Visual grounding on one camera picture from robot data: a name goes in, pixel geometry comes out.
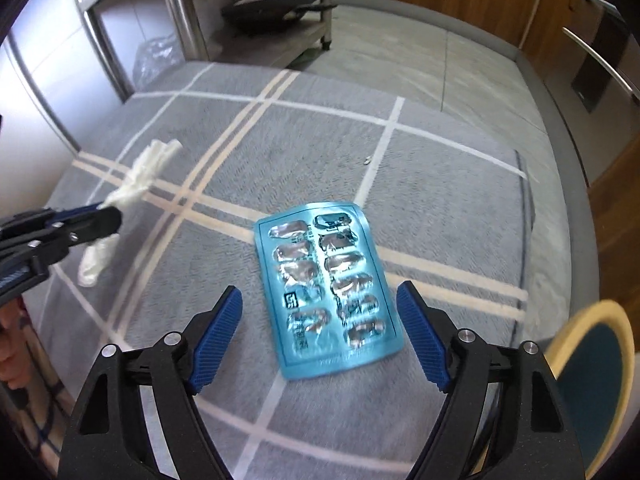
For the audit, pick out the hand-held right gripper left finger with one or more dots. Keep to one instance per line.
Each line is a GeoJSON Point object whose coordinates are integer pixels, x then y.
{"type": "Point", "coordinates": [215, 340]}

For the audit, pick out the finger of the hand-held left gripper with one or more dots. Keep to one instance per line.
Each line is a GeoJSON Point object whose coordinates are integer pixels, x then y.
{"type": "Point", "coordinates": [75, 214]}
{"type": "Point", "coordinates": [102, 225]}

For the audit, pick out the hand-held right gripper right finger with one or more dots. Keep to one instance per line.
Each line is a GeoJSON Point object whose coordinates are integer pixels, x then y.
{"type": "Point", "coordinates": [422, 335]}

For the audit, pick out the white tissue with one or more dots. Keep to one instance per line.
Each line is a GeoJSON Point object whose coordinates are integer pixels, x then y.
{"type": "Point", "coordinates": [145, 170]}

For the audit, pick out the teal blister pack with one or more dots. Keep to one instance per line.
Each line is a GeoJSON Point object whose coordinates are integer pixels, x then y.
{"type": "Point", "coordinates": [325, 285]}

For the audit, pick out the teal bin with yellow rim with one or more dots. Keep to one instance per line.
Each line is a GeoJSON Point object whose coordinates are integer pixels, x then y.
{"type": "Point", "coordinates": [590, 375]}

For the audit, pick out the person's left hand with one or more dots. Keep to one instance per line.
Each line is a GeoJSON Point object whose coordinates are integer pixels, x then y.
{"type": "Point", "coordinates": [10, 350]}

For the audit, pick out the clear plastic bag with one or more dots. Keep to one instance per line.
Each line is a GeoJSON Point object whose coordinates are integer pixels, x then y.
{"type": "Point", "coordinates": [157, 60]}

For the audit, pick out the grey plaid mat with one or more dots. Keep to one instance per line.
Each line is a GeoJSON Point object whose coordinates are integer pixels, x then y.
{"type": "Point", "coordinates": [300, 150]}

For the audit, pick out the tall wooden cabinet panel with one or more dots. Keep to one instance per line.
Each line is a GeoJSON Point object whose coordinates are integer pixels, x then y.
{"type": "Point", "coordinates": [617, 230]}

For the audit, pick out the metal kitchen cart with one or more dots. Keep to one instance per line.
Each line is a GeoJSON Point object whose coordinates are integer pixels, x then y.
{"type": "Point", "coordinates": [175, 10]}

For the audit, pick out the black grill pan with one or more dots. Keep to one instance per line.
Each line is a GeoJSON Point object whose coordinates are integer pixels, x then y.
{"type": "Point", "coordinates": [270, 10]}

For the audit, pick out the stainless steel oven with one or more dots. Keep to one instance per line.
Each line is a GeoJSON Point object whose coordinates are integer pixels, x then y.
{"type": "Point", "coordinates": [595, 60]}

